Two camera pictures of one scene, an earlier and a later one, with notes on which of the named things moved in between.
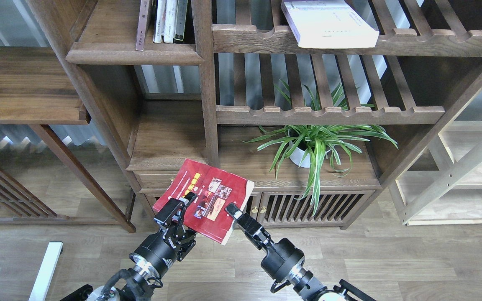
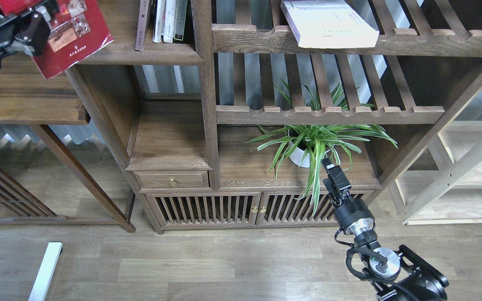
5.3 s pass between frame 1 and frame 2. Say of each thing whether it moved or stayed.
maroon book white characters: stayed
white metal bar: stayed
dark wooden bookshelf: stayed
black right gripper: moved
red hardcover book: moved
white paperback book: stayed
